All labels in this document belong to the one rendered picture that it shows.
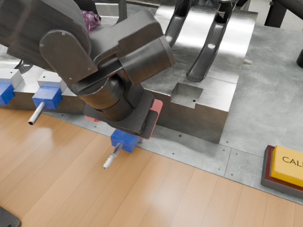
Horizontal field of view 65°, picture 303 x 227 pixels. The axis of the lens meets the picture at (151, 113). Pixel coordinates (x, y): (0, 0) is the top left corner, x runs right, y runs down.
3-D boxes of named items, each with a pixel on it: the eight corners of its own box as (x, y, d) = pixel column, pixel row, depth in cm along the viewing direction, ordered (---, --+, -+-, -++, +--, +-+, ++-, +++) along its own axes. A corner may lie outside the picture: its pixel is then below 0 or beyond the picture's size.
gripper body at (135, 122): (102, 83, 42) (82, 61, 35) (156, 98, 39) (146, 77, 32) (87, 117, 40) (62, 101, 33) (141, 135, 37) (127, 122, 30)
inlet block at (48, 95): (48, 133, 46) (39, 113, 42) (23, 131, 46) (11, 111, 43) (71, 92, 55) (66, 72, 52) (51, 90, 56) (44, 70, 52)
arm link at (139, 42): (158, 44, 35) (123, -44, 26) (183, 77, 29) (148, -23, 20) (89, 82, 35) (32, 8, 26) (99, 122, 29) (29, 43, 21)
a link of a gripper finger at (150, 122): (135, 105, 48) (121, 85, 39) (169, 115, 46) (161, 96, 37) (123, 136, 46) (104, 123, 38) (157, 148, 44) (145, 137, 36)
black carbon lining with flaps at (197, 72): (202, 92, 49) (210, 50, 42) (131, 74, 53) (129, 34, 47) (232, 26, 72) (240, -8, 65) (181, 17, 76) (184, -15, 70)
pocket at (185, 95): (194, 117, 46) (197, 102, 43) (168, 110, 47) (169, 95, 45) (200, 103, 49) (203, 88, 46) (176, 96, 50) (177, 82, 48)
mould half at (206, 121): (218, 144, 48) (234, 91, 38) (106, 109, 55) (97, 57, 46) (250, 38, 81) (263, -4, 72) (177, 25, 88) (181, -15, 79)
